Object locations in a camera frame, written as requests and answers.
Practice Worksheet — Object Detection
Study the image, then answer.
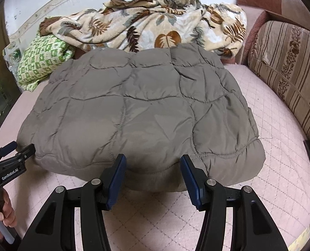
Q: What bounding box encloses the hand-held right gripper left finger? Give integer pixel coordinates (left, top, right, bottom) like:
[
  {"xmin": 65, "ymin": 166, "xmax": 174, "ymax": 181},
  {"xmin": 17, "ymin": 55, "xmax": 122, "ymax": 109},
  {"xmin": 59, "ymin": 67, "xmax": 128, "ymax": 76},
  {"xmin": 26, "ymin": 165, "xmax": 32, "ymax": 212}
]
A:
[{"xmin": 19, "ymin": 154, "xmax": 127, "ymax": 251}]

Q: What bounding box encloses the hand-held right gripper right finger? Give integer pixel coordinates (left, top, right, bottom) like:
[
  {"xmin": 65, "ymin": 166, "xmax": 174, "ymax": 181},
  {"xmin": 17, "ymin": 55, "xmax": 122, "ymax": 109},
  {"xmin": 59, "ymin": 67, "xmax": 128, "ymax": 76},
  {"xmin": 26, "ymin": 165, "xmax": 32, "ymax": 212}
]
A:
[{"xmin": 180, "ymin": 154, "xmax": 289, "ymax": 251}]

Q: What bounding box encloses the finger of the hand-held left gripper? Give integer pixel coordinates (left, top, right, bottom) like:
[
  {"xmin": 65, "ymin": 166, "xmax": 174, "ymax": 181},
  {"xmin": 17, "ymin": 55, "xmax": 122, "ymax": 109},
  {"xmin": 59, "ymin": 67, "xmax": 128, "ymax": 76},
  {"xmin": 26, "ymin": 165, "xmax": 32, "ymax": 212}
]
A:
[
  {"xmin": 18, "ymin": 144, "xmax": 36, "ymax": 161},
  {"xmin": 0, "ymin": 141, "xmax": 17, "ymax": 155}
]

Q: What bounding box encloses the grey puffer jacket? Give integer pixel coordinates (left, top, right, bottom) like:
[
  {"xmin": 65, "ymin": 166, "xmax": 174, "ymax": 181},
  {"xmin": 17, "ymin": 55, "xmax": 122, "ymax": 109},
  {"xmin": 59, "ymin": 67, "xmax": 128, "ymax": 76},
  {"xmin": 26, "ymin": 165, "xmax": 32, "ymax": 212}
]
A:
[{"xmin": 16, "ymin": 42, "xmax": 266, "ymax": 192}]

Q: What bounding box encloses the person's left hand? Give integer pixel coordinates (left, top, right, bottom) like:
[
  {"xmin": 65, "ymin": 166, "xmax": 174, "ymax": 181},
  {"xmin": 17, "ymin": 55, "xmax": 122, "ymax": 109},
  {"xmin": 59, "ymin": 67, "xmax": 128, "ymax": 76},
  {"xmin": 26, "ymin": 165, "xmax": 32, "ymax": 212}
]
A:
[{"xmin": 0, "ymin": 190, "xmax": 18, "ymax": 239}]

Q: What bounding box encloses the green white patterned pillow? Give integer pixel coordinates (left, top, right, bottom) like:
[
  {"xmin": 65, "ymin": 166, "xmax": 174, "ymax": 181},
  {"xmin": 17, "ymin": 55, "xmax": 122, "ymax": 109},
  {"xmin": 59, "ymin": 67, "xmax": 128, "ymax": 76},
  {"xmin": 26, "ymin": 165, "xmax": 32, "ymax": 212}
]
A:
[{"xmin": 16, "ymin": 35, "xmax": 75, "ymax": 92}]

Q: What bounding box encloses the striped floral sofa cushion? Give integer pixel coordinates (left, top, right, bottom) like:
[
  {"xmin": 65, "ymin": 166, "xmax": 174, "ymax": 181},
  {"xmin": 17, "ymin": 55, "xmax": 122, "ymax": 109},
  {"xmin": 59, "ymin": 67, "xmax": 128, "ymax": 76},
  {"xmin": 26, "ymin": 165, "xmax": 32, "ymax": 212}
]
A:
[{"xmin": 247, "ymin": 20, "xmax": 310, "ymax": 160}]

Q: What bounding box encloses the leaf print fleece blanket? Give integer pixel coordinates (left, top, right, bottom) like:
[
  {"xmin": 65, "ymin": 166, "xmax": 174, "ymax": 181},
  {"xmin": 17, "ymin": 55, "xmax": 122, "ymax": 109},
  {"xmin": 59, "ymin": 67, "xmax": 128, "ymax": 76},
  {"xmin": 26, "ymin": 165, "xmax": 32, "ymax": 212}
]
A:
[{"xmin": 39, "ymin": 0, "xmax": 248, "ymax": 58}]

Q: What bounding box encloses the pink brown sofa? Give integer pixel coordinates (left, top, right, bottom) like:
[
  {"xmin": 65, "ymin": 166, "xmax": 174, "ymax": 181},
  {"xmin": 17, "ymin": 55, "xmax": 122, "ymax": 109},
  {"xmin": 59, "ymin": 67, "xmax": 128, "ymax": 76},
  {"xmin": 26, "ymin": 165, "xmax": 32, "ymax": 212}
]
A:
[{"xmin": 222, "ymin": 0, "xmax": 310, "ymax": 66}]

